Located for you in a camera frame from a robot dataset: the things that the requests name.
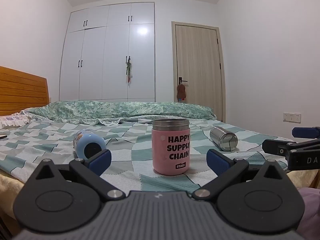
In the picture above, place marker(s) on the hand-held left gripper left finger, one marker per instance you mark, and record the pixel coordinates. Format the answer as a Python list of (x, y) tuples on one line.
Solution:
[(100, 162)]

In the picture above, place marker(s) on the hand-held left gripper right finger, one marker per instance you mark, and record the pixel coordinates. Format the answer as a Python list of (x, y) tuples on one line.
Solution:
[(217, 163)]

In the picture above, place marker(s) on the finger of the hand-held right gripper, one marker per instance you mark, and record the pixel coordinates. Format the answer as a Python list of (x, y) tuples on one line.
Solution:
[(275, 145), (303, 132)]

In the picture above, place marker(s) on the light blue printed cup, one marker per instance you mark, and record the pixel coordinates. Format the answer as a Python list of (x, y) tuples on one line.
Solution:
[(86, 143)]

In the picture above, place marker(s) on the stainless steel cup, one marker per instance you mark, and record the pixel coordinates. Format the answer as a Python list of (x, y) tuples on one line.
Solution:
[(223, 138)]

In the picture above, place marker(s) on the pink cup with steel rim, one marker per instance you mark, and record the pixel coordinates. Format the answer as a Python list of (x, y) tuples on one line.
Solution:
[(170, 152)]

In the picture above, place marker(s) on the green checked bed sheet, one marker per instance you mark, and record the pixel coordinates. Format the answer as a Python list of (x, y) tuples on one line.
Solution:
[(130, 142)]

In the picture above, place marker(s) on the pink cloth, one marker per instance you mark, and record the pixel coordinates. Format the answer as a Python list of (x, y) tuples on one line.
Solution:
[(310, 212)]

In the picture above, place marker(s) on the green floral quilt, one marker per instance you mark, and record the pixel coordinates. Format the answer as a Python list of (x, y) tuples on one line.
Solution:
[(120, 110)]

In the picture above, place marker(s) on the brown hanging pouch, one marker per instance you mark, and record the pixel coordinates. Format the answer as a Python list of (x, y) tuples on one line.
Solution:
[(181, 92)]

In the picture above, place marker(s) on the light wooden door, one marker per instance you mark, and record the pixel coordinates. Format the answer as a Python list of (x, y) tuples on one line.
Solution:
[(197, 70)]

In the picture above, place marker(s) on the yellow blanket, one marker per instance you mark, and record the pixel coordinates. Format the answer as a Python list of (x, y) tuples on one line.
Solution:
[(10, 192)]

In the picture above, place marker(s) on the green hanging ornament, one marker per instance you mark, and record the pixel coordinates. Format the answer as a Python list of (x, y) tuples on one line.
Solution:
[(128, 70)]

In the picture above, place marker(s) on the floral pillow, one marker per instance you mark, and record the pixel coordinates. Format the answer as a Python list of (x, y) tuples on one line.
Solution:
[(12, 120)]

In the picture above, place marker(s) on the dark phone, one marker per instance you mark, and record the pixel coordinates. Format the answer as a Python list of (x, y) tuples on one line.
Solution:
[(3, 136)]

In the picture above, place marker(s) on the wooden headboard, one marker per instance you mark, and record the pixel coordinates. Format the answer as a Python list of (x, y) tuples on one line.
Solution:
[(22, 92)]

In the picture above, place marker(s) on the white wardrobe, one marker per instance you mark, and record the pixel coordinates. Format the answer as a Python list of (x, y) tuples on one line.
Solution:
[(107, 55)]

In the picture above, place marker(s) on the white wall socket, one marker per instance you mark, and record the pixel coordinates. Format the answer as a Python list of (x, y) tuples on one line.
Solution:
[(292, 117)]

